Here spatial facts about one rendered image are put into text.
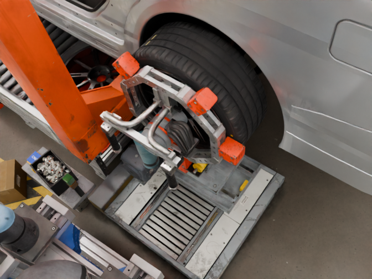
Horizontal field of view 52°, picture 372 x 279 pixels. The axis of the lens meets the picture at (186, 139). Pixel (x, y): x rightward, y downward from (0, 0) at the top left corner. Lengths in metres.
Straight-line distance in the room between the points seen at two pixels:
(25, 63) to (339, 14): 1.07
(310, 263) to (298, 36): 1.48
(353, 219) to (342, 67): 1.43
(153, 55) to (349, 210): 1.56
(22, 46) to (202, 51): 0.67
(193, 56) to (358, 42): 0.64
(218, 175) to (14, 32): 1.37
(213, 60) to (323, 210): 1.32
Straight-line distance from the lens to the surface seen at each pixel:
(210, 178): 2.28
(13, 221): 1.57
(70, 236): 1.82
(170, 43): 1.60
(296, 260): 2.39
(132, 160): 2.20
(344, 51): 1.22
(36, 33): 1.53
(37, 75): 1.60
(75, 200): 2.14
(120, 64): 1.65
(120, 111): 2.09
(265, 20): 1.28
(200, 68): 1.52
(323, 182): 2.59
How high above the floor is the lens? 2.29
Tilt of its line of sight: 58 degrees down
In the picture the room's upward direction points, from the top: 11 degrees counter-clockwise
